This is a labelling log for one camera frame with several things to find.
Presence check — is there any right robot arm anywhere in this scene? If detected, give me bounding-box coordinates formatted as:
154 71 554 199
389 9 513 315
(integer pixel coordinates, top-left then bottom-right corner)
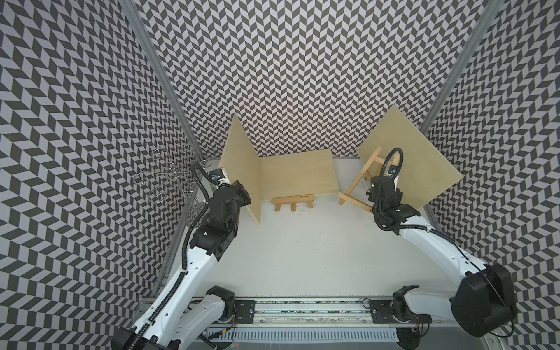
366 175 518 338

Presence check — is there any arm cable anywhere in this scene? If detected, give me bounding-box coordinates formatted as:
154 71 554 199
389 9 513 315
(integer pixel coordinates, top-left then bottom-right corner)
371 147 517 338
124 162 213 350

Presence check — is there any wire mug tree stand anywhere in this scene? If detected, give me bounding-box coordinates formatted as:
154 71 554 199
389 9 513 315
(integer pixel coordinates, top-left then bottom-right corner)
130 145 195 225

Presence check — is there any wooden easel frame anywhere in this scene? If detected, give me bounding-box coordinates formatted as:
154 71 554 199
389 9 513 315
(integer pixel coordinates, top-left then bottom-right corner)
337 146 401 214

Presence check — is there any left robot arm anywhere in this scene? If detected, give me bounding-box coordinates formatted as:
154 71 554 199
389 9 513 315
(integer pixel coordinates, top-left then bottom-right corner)
110 182 251 349

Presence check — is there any small wooden easel piece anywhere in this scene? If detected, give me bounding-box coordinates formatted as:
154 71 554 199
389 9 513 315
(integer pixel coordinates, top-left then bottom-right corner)
272 194 315 212

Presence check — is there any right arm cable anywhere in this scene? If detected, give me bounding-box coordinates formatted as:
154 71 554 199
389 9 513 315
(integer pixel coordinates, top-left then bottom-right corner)
371 147 517 338

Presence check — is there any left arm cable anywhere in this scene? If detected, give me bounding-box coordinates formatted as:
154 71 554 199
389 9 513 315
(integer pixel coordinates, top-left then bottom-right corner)
124 162 213 350

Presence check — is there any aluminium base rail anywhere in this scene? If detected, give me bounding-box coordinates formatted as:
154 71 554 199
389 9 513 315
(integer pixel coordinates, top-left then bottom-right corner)
126 297 500 342

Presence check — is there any plywood board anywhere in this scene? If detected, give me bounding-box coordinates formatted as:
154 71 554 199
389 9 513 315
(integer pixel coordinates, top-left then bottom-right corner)
220 115 263 224
357 106 462 209
260 149 339 201

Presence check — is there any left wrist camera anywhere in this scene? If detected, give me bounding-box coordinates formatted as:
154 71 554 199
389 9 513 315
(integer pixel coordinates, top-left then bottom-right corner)
209 168 229 186

